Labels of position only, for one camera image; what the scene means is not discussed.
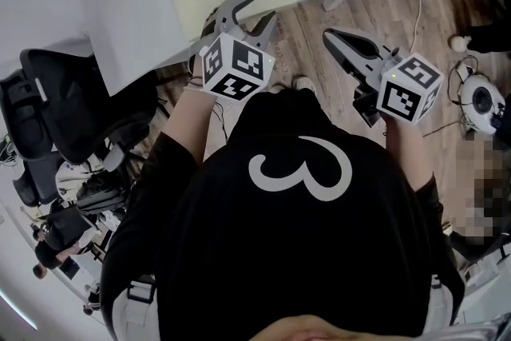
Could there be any black printed shirt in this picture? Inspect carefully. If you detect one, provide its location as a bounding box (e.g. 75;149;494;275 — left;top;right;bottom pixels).
99;85;466;341

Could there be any black headrest office chair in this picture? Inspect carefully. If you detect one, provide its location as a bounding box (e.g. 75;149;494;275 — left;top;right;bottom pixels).
0;47;160;165

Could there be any black mesh chair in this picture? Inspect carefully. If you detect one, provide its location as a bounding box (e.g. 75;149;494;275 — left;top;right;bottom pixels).
11;150;67;208

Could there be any person's left shoe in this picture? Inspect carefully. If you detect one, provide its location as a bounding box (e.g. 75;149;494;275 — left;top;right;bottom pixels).
293;75;316;93

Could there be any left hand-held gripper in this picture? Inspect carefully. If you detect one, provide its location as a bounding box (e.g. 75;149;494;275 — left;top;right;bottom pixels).
198;0;279;103

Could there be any beige bag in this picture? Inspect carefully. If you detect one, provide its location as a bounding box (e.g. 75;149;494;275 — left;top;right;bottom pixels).
54;160;97;192

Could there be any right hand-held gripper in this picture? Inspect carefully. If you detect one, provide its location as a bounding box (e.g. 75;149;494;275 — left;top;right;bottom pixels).
321;26;446;128

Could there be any person's face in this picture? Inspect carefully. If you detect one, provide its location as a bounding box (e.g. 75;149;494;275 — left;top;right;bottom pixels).
247;314;360;341

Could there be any light grey shoulder strap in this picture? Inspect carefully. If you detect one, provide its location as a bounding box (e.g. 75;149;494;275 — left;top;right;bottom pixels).
111;274;159;341
429;273;456;332

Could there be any black wrist band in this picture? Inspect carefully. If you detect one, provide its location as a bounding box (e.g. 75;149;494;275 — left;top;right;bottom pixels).
184;75;204;93

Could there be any white round device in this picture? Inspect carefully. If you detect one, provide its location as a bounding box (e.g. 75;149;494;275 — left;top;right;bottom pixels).
457;73;508;135

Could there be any person's right forearm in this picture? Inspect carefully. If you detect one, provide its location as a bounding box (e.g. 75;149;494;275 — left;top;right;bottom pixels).
382;117;435;192

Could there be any person's left forearm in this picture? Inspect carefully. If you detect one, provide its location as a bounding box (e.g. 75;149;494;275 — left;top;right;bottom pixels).
161;51;220;169

